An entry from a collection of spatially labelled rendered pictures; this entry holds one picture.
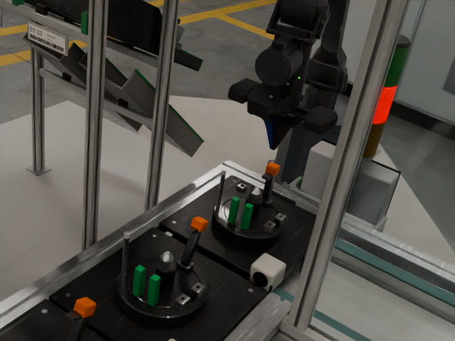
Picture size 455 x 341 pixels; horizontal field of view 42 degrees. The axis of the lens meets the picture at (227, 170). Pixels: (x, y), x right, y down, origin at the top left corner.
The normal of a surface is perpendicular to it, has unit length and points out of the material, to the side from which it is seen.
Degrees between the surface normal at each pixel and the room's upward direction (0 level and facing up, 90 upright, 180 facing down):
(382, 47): 90
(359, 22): 90
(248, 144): 0
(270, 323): 0
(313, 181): 90
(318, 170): 90
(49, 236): 0
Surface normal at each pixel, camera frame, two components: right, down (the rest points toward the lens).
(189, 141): 0.71, 0.45
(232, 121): 0.15, -0.84
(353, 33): -0.61, 0.33
